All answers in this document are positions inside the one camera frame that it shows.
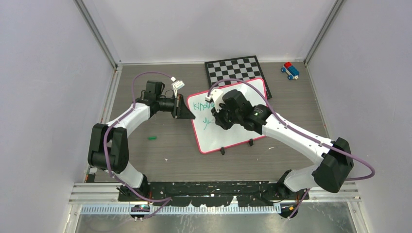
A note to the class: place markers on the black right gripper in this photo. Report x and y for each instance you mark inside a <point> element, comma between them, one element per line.
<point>219,116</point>

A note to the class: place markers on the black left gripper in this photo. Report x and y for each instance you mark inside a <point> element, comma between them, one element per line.
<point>180,110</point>

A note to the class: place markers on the red-framed whiteboard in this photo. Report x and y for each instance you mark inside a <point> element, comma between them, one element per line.
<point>211,137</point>

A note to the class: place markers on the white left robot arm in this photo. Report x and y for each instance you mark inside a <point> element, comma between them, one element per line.
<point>108,148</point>

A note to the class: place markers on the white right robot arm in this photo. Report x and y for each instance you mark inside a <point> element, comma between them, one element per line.
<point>330,165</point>

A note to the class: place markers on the black and white chessboard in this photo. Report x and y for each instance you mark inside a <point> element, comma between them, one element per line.
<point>243,68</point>

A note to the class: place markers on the toy brick car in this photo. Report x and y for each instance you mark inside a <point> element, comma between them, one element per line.
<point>290,70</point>

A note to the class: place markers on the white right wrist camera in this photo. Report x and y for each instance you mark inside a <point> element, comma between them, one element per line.
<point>215,96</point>

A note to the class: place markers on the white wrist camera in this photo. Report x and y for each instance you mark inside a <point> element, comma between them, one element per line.
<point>176,85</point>
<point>215,96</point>

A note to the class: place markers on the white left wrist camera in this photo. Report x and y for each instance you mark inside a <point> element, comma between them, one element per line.
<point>176,85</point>

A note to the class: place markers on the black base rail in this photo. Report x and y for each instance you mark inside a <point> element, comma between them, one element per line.
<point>212,194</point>

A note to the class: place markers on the slotted cable duct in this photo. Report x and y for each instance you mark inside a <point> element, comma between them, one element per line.
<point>145,209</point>

